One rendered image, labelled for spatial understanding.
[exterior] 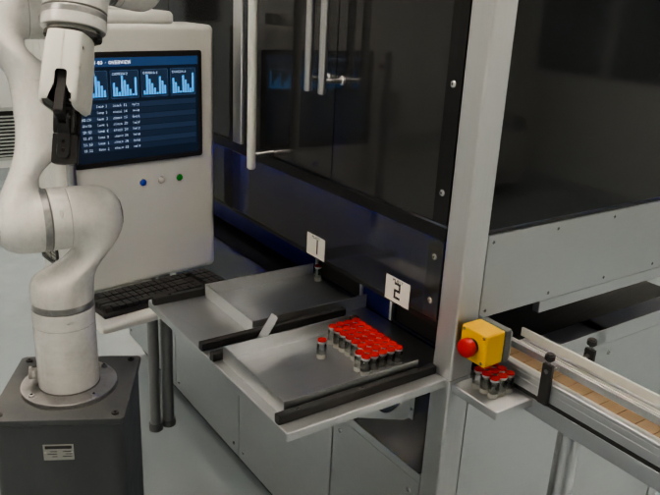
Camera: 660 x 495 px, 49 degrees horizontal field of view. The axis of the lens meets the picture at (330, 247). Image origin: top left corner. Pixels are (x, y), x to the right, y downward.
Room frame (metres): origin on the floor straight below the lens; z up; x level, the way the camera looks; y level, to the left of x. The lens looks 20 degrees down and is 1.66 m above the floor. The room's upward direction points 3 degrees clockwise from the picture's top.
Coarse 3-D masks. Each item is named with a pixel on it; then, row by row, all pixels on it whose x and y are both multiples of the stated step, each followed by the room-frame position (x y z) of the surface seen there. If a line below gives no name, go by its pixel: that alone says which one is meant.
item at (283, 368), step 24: (264, 336) 1.48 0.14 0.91; (288, 336) 1.51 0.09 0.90; (312, 336) 1.55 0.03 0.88; (240, 360) 1.36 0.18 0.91; (264, 360) 1.42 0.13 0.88; (288, 360) 1.43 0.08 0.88; (312, 360) 1.43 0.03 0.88; (336, 360) 1.44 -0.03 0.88; (264, 384) 1.27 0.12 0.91; (288, 384) 1.33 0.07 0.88; (312, 384) 1.33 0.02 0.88; (336, 384) 1.28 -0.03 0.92; (360, 384) 1.31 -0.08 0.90; (288, 408) 1.21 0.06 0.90
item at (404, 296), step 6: (390, 276) 1.55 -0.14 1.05; (390, 282) 1.55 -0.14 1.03; (396, 282) 1.53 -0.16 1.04; (402, 282) 1.52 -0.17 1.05; (390, 288) 1.55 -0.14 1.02; (396, 288) 1.53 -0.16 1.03; (402, 288) 1.52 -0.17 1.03; (408, 288) 1.50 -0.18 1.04; (390, 294) 1.55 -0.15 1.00; (396, 294) 1.53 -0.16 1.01; (402, 294) 1.51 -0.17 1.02; (408, 294) 1.50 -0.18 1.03; (396, 300) 1.53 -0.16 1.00; (402, 300) 1.51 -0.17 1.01; (408, 300) 1.50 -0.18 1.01; (408, 306) 1.50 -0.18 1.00
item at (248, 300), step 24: (312, 264) 1.95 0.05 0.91; (216, 288) 1.78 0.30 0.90; (240, 288) 1.82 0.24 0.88; (264, 288) 1.83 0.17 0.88; (288, 288) 1.84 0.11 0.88; (312, 288) 1.85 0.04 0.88; (336, 288) 1.86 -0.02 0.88; (240, 312) 1.60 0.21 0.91; (264, 312) 1.67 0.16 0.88; (288, 312) 1.61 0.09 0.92; (312, 312) 1.65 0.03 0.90
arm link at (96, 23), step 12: (48, 12) 0.97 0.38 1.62; (60, 12) 0.97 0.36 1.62; (72, 12) 0.97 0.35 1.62; (84, 12) 0.98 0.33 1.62; (96, 12) 0.99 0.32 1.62; (48, 24) 0.98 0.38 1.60; (60, 24) 0.97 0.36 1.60; (72, 24) 0.98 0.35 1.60; (84, 24) 0.97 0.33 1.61; (96, 24) 0.99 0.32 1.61
